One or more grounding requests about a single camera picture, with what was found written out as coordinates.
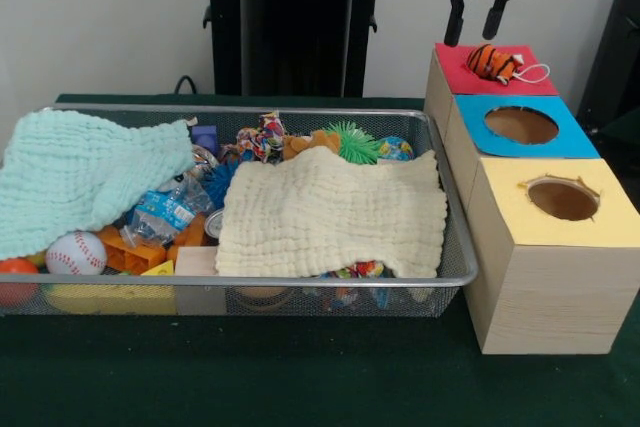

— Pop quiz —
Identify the brown plush toy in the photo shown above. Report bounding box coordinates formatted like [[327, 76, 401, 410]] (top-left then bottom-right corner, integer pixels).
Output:
[[282, 130, 341, 161]]

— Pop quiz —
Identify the wooden box with three holes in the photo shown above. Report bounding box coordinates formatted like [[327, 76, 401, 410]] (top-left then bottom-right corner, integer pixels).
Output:
[[423, 42, 640, 356]]

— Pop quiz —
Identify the shallow mesh bin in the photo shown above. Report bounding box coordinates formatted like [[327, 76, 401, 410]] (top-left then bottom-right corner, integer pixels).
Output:
[[0, 103, 479, 318]]

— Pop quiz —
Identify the globe print ball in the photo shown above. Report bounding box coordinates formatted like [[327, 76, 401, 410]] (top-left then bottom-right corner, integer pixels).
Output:
[[377, 136, 416, 162]]

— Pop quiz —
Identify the black standing panel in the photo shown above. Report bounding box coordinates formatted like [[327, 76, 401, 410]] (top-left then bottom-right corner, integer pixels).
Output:
[[574, 0, 640, 148]]

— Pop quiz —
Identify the green spiky ball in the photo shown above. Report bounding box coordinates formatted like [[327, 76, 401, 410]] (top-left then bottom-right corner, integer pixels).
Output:
[[324, 121, 384, 167]]

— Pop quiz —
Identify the dark green side tablecloth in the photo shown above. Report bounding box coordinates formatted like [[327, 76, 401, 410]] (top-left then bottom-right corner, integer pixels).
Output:
[[597, 114, 640, 148]]

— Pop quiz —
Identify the cream waffle cloth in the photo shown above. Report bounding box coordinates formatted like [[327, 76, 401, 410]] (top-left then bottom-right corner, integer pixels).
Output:
[[214, 149, 449, 279]]

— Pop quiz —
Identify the purple toy block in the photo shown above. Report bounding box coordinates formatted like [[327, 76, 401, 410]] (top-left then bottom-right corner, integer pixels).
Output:
[[191, 125, 219, 149]]

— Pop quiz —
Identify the blue spiky ball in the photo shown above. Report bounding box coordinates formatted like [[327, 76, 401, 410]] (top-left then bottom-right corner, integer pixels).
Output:
[[202, 162, 239, 208]]

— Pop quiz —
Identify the silver tin can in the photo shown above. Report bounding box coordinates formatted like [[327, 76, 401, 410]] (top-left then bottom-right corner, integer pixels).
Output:
[[203, 209, 225, 238]]

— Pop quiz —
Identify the crumpled plastic bottle blue label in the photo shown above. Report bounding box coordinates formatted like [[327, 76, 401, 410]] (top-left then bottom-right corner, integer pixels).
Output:
[[119, 174, 216, 248]]

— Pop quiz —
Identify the plain wooden block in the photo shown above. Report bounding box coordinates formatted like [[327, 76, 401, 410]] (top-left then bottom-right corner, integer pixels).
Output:
[[175, 245, 221, 278]]

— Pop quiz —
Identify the yellow triangular block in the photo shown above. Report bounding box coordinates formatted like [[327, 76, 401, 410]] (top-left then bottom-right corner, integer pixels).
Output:
[[141, 260, 178, 277]]

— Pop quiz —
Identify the orange plastic building block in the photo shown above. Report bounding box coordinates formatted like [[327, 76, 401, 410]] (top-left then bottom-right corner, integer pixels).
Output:
[[94, 214, 209, 276]]

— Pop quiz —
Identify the mint waffle cloth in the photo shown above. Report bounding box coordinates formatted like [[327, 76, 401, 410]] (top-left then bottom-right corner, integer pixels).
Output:
[[0, 109, 197, 261]]

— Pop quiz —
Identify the white baseball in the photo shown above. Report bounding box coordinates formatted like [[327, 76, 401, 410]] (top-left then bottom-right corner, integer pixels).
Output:
[[44, 230, 109, 277]]

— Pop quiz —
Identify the orange red ball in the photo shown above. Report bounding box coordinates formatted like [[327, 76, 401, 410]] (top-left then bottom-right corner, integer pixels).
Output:
[[0, 257, 41, 308]]

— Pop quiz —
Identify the colourful knotted rope toy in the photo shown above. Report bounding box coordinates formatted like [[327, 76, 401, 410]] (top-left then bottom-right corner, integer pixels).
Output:
[[219, 113, 286, 164]]

